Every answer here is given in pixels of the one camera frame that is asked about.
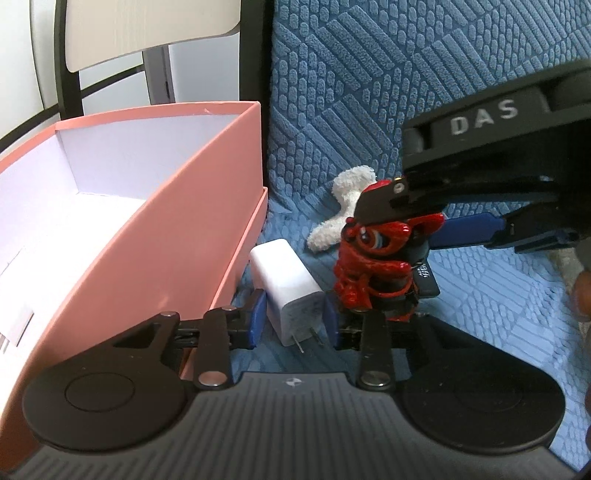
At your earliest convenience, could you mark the white USB wall charger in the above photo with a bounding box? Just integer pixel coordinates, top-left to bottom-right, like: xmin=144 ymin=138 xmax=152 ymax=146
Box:
xmin=249 ymin=239 xmax=325 ymax=352

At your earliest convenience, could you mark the red lion dance figurine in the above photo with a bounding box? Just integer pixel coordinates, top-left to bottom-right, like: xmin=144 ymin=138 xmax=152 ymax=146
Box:
xmin=332 ymin=179 xmax=447 ymax=322

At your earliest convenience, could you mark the black cylindrical stick with print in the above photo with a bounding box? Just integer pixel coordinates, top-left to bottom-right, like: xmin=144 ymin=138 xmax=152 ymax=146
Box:
xmin=413 ymin=260 xmax=440 ymax=299

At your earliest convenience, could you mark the white fluffy hair claw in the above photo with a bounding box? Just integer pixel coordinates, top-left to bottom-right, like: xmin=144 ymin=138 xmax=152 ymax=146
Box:
xmin=305 ymin=164 xmax=378 ymax=253

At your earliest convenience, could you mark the pink cardboard box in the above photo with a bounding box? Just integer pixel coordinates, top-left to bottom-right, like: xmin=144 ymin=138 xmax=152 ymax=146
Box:
xmin=1 ymin=102 xmax=267 ymax=470

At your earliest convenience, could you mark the blue textured sofa cover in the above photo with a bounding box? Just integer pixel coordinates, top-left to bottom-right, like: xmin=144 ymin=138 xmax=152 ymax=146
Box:
xmin=256 ymin=1 xmax=590 ymax=475

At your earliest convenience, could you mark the beige chair with black frame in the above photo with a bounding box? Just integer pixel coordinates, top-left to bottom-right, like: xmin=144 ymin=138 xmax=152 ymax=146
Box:
xmin=0 ymin=0 xmax=274 ymax=153

